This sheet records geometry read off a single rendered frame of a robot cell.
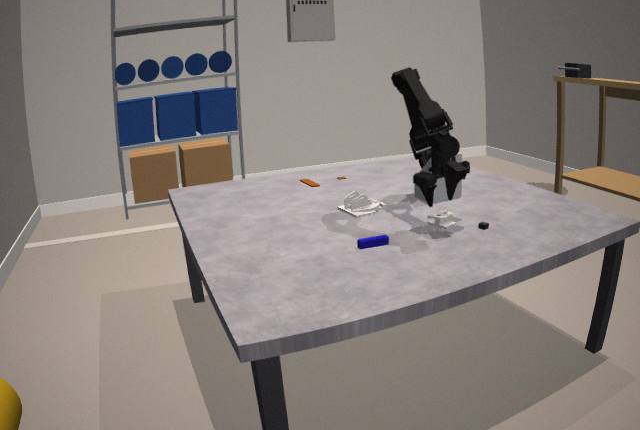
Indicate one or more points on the brown flat rectangular plate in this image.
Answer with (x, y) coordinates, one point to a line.
(309, 182)

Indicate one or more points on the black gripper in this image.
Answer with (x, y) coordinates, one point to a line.
(427, 181)

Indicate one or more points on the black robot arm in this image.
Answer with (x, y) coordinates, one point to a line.
(428, 125)

